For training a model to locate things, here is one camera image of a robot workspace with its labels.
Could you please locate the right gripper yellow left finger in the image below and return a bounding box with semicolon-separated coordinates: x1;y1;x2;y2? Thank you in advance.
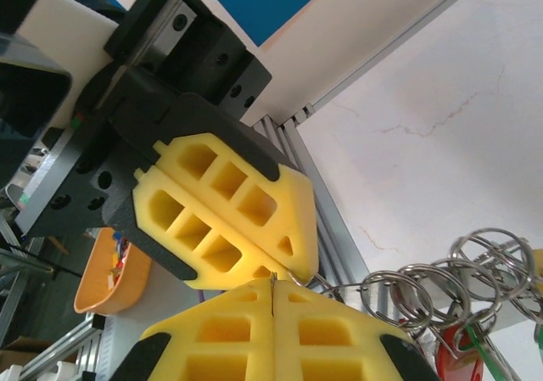
108;279;275;381

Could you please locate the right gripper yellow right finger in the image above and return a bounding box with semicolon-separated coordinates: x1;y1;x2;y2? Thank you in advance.
273;279;440;381

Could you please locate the red key tag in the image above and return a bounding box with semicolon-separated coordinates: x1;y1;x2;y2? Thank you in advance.
435;324;484;381

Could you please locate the green key tag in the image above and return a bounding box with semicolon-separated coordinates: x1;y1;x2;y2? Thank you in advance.
464;323;491;359

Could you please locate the silver key plate with rings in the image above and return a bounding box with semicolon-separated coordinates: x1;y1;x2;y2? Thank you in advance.
266;227;543;381

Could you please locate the orange plastic bowl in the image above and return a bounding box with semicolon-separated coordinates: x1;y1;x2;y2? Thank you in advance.
74;227;153;315

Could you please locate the brown cardboard box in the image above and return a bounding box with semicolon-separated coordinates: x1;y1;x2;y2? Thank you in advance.
0;335;59;381

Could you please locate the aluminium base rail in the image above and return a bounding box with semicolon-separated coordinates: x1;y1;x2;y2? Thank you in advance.
254;115;370;293

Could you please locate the aluminium side rail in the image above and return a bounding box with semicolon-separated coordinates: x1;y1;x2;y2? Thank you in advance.
254;0;484;123

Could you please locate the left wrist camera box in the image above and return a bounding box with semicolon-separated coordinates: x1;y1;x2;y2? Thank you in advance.
0;0;120;141

